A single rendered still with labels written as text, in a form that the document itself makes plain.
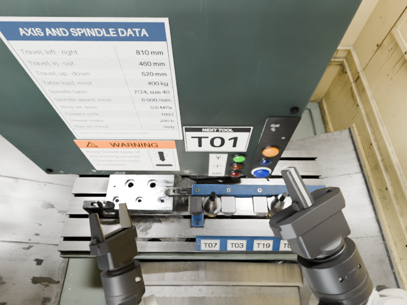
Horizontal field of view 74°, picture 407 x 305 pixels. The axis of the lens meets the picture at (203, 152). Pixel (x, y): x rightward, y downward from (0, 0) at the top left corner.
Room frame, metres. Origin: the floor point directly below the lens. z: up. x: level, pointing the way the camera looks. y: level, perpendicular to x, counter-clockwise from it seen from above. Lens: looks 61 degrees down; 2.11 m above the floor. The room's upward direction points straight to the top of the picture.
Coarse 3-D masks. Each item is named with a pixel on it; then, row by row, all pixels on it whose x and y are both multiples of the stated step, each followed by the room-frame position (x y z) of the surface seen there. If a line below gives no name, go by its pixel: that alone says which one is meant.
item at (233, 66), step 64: (0, 0) 0.22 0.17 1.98; (64, 0) 0.22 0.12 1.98; (128, 0) 0.22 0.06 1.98; (192, 0) 0.22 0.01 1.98; (256, 0) 0.22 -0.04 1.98; (320, 0) 0.22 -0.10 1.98; (0, 64) 0.22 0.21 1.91; (192, 64) 0.22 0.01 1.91; (256, 64) 0.22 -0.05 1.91; (320, 64) 0.22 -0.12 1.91; (0, 128) 0.22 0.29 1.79; (64, 128) 0.22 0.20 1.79; (256, 128) 0.22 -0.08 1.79
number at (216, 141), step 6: (210, 138) 0.22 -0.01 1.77; (216, 138) 0.22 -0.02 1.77; (222, 138) 0.22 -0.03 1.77; (228, 138) 0.22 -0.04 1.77; (234, 138) 0.22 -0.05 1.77; (240, 138) 0.22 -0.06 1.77; (210, 144) 0.22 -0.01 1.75; (216, 144) 0.22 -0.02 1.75; (222, 144) 0.22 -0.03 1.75; (228, 144) 0.22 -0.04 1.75; (234, 144) 0.22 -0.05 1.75; (240, 144) 0.22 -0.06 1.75
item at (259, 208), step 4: (252, 196) 0.33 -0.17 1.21; (256, 196) 0.33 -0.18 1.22; (260, 196) 0.33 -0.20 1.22; (264, 196) 0.33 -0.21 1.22; (252, 200) 0.31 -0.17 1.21; (256, 200) 0.31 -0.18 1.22; (260, 200) 0.31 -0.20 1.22; (264, 200) 0.31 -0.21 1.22; (256, 204) 0.30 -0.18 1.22; (260, 204) 0.30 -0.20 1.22; (264, 204) 0.30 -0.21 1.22; (256, 208) 0.29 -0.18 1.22; (260, 208) 0.29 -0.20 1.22; (264, 208) 0.29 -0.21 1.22; (256, 212) 0.27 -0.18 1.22; (260, 212) 0.27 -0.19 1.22; (264, 212) 0.27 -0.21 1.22; (268, 212) 0.27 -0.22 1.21
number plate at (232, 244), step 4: (228, 240) 0.23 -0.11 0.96; (232, 240) 0.23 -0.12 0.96; (236, 240) 0.23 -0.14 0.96; (240, 240) 0.23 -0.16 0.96; (244, 240) 0.23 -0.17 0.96; (228, 244) 0.22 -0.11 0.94; (232, 244) 0.22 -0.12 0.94; (236, 244) 0.22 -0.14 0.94; (240, 244) 0.22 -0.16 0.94; (244, 244) 0.22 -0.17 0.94; (228, 248) 0.21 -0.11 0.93; (232, 248) 0.21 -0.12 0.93; (236, 248) 0.21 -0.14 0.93; (240, 248) 0.21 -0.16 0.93; (244, 248) 0.21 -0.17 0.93
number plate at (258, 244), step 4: (256, 240) 0.23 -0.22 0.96; (260, 240) 0.23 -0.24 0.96; (264, 240) 0.23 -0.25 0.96; (268, 240) 0.23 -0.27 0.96; (272, 240) 0.23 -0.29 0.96; (256, 244) 0.22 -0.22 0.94; (260, 244) 0.22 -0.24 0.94; (264, 244) 0.22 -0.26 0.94; (268, 244) 0.22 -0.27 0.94; (272, 244) 0.22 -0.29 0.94; (256, 248) 0.21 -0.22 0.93; (260, 248) 0.21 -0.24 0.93; (264, 248) 0.21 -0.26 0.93; (268, 248) 0.21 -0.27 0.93
